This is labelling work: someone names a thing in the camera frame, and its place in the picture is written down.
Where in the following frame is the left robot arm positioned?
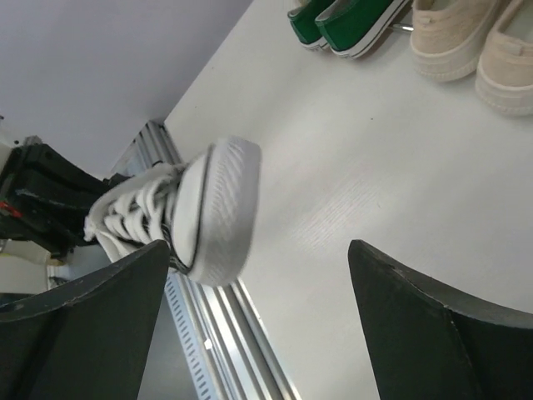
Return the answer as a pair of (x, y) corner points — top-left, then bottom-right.
(1, 122), (126, 268)

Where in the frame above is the beige lace sneaker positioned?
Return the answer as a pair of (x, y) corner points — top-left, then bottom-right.
(476, 1), (532, 117)
(410, 0), (509, 83)

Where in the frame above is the white metal shoe rack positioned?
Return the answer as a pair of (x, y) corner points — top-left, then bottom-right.
(390, 23), (414, 33)

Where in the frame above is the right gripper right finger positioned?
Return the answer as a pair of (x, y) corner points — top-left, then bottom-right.
(347, 240), (532, 399)

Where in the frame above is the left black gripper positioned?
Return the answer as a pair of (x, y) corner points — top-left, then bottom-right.
(1, 143), (121, 258)

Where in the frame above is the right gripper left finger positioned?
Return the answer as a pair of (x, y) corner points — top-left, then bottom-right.
(1, 240), (170, 400)

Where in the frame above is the black sneaker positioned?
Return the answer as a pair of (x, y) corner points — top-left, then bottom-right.
(84, 137), (262, 287)

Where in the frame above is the green sneaker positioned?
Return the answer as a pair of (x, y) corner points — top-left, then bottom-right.
(315, 0), (411, 58)
(287, 0), (334, 51)

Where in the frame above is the aluminium mounting rail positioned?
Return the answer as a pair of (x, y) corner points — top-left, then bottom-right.
(110, 120), (301, 400)

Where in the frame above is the perforated cable tray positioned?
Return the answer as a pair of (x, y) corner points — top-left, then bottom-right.
(165, 272), (218, 400)

